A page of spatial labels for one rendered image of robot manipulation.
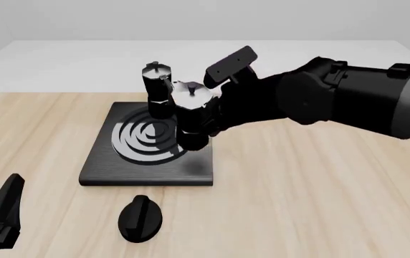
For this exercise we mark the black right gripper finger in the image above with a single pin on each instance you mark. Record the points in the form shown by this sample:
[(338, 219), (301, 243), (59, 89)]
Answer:
[(215, 126)]

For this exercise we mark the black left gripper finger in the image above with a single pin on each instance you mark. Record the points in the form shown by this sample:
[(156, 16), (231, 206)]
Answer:
[(8, 199)]

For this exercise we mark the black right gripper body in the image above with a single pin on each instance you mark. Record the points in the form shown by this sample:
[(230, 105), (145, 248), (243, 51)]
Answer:
[(241, 104)]

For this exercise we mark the black and silver moka pot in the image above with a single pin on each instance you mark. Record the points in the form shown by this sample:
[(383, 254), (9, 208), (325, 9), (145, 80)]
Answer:
[(157, 88), (192, 118)]

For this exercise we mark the black and grey right robot arm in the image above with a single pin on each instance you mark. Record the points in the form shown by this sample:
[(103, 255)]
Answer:
[(362, 99)]

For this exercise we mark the flat black stove plate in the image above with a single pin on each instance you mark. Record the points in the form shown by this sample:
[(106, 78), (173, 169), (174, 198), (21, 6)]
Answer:
[(119, 166)]

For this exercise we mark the round black stove knob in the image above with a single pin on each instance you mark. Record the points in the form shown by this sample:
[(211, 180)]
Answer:
[(138, 223)]

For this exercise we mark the flat black plate on stalk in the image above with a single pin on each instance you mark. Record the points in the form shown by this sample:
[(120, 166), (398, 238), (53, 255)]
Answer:
[(231, 64)]

